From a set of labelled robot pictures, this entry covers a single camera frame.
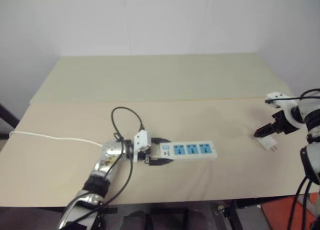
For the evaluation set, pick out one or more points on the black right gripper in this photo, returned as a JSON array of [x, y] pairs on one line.
[[281, 122]]

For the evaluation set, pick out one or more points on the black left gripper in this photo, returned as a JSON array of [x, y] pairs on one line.
[[143, 156]]

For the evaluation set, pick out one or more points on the white charger plug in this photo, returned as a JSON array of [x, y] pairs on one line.
[[268, 143]]

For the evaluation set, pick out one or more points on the white power strip blue sockets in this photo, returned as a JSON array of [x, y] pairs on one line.
[[191, 149]]

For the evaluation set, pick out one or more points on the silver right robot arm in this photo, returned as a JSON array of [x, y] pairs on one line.
[[311, 114]]

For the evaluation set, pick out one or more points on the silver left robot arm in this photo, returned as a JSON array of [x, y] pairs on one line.
[[100, 165]]

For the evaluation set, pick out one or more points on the dark rounded shape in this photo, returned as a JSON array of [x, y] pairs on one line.
[[137, 220]]

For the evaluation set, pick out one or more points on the red mat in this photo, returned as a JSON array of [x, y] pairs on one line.
[[280, 212]]

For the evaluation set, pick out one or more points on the dark furniture piece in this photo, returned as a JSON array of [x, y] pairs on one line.
[[6, 119]]

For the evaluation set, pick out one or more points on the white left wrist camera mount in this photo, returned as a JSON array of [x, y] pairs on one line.
[[140, 141]]

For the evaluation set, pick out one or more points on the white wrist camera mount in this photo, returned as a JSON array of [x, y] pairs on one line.
[[140, 141], [277, 97]]

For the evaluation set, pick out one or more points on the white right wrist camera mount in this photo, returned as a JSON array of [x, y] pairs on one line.
[[277, 97]]

